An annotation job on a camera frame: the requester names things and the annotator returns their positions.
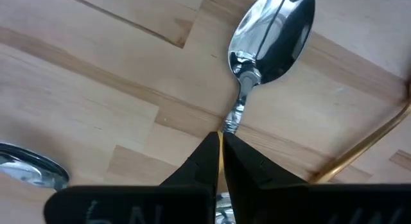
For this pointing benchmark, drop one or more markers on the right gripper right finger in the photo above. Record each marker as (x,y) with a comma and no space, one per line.
(289,204)

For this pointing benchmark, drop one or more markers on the gold spoon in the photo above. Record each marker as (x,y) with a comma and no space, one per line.
(363,143)

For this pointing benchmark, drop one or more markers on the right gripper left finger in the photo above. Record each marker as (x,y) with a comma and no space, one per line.
(180,204)

